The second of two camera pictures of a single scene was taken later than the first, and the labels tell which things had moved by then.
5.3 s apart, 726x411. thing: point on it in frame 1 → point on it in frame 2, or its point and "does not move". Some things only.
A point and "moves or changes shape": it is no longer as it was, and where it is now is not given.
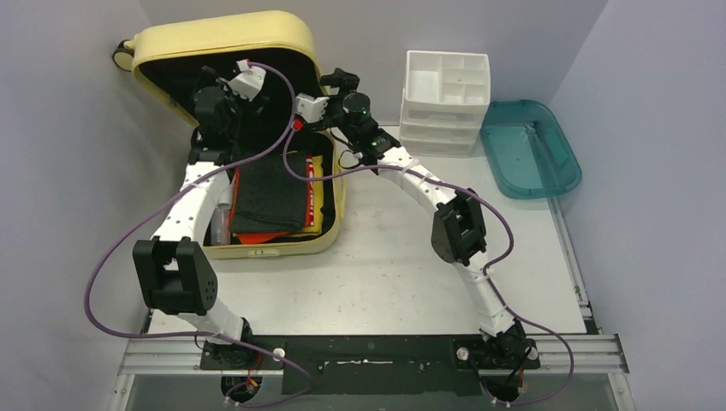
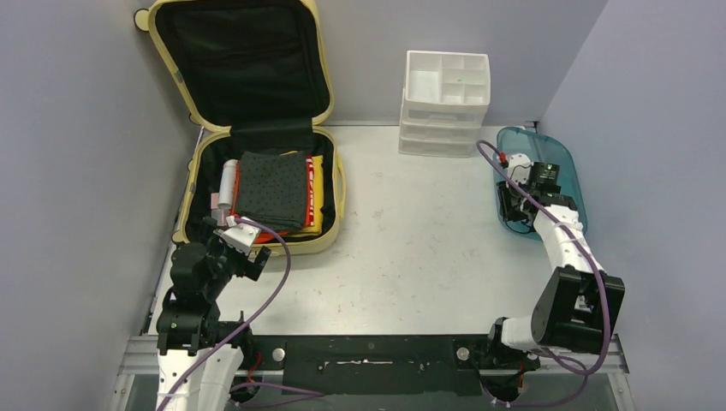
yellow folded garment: (317, 229) does not move
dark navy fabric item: (269, 199) does not move
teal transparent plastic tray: (527, 151) moves or changes shape
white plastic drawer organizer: (444, 95) does not move
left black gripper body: (243, 111) → (226, 259)
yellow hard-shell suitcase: (236, 80) moves or changes shape
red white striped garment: (252, 237) does not move
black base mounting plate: (343, 365) does not move
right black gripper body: (336, 80) → (511, 200)
